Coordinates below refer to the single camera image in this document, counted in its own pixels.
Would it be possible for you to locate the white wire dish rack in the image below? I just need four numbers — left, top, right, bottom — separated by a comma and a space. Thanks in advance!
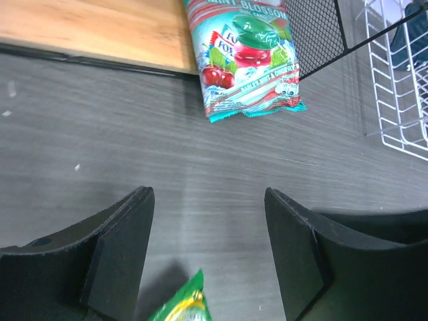
356, 1, 427, 160

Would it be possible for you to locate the dark blue plate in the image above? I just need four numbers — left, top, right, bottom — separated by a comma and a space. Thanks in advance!
390, 11, 427, 72

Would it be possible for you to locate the black wire wooden shelf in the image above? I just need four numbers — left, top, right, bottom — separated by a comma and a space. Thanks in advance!
0, 0, 428, 81

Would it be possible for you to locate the teal Fox's blossom candy bag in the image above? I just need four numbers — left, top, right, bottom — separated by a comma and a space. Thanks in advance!
183, 0, 306, 122

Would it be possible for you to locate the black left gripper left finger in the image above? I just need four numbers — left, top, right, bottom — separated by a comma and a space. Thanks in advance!
1, 187, 155, 320

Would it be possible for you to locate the green Fox's spring tea bag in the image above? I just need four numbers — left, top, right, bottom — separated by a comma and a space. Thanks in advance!
148, 269, 212, 321

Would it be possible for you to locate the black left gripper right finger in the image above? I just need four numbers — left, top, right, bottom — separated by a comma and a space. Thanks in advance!
264, 188, 427, 320

